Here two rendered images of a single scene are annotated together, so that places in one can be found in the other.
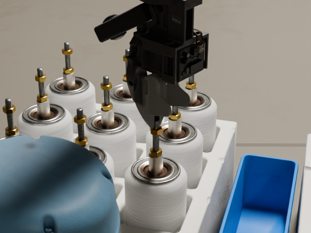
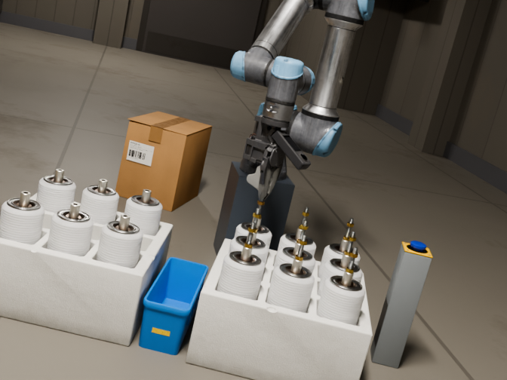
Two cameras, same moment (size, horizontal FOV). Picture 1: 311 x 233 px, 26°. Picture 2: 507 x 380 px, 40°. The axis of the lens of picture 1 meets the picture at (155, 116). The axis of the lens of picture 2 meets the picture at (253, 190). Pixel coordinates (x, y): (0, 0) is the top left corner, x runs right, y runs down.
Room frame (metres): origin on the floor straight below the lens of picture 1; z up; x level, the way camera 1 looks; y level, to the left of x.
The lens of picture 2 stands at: (2.54, -0.43, 0.81)
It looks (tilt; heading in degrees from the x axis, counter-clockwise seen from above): 15 degrees down; 167
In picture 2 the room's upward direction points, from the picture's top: 13 degrees clockwise
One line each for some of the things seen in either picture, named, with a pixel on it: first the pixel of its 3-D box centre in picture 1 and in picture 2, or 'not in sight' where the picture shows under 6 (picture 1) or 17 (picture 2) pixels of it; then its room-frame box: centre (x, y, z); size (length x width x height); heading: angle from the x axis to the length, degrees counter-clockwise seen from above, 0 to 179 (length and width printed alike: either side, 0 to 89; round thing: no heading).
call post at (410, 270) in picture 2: not in sight; (399, 305); (1.01, 0.38, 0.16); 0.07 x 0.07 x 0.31; 74
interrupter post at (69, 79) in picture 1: (69, 79); (347, 278); (1.15, 0.16, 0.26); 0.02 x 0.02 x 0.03
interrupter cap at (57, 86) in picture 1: (69, 85); (345, 283); (1.15, 0.16, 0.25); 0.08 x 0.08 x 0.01
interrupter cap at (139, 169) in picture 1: (155, 170); (254, 228); (0.86, 0.00, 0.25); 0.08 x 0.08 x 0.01
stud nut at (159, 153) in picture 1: (155, 151); not in sight; (0.86, 0.00, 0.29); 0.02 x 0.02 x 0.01; 72
